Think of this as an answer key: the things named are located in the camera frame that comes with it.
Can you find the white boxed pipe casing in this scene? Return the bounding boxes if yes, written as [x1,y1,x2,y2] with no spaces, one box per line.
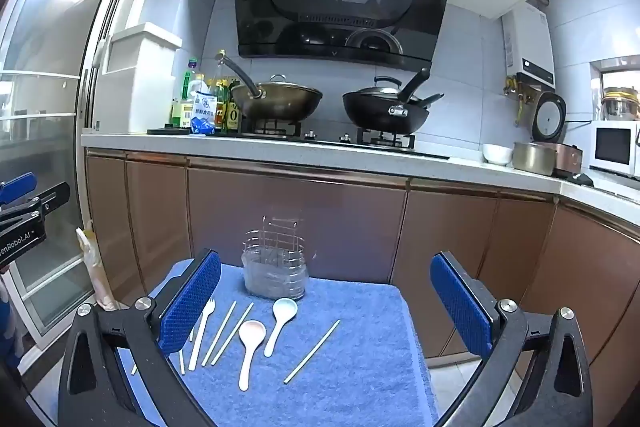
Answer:
[102,0,219,134]

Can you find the pale wrapped pole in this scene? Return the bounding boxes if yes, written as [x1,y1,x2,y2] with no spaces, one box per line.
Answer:
[75,221,122,311]

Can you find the blue terry towel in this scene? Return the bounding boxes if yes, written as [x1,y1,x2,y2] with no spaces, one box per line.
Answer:
[112,259,441,427]

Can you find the white bowl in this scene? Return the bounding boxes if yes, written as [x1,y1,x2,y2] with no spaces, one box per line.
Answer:
[482,144,515,166]

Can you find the light blue plastic spoon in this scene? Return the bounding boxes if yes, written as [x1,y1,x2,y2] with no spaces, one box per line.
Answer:
[263,298,299,357]

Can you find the yellow label oil bottle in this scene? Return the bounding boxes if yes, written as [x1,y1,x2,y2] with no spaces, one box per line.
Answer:
[225,79,244,132]

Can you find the brass gas valve pipes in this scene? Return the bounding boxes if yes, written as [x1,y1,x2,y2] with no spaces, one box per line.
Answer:
[504,77,540,128]

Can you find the glass wok lid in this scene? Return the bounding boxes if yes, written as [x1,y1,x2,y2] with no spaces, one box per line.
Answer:
[245,74,314,94]

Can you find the steel pot lid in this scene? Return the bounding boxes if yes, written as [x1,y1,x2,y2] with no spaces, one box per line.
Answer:
[357,76,404,100]

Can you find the steel inner pot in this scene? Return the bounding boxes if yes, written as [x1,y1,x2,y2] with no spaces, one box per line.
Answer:
[512,142,557,177]

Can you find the clear plastic cup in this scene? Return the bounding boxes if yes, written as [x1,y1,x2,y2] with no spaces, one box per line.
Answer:
[241,214,310,300]

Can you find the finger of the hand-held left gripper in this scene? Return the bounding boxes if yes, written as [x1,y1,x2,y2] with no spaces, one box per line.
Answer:
[0,173,39,206]
[0,181,71,233]

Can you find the white water heater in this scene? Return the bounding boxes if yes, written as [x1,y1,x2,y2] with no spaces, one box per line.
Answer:
[502,2,557,89]

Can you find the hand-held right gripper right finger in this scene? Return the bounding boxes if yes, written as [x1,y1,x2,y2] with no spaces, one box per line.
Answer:
[430,251,593,427]

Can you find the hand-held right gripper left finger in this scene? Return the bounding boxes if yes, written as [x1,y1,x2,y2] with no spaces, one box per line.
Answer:
[57,248,222,427]

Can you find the black gas stove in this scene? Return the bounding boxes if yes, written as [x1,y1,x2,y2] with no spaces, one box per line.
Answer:
[220,117,452,160]

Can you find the white and blue salt bag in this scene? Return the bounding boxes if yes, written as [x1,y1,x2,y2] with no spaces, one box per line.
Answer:
[192,90,219,136]

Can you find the white spoon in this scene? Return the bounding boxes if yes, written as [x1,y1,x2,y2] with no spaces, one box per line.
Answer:
[238,320,267,392]

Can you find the stacked steel pots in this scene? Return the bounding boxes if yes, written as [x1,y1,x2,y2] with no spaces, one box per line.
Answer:
[600,85,640,122]

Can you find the black frying pan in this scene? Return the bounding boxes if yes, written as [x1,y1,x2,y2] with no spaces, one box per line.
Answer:
[342,68,445,134]

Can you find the bronze wok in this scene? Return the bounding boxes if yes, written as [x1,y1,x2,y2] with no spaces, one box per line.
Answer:
[216,51,324,122]

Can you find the sliding glass door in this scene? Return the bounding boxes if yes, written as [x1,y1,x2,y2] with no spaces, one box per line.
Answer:
[0,0,152,360]

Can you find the white microwave oven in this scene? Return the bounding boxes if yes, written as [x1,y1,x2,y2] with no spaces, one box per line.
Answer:
[588,120,640,180]

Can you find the clear oil bottle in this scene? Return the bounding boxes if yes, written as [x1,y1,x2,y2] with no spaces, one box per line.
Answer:
[214,77,230,132]

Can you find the white plastic spork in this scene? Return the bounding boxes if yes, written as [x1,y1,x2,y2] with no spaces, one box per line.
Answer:
[188,298,216,371]

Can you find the rice cooker with open lid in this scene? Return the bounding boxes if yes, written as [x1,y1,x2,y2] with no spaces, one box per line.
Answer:
[530,91,587,180]

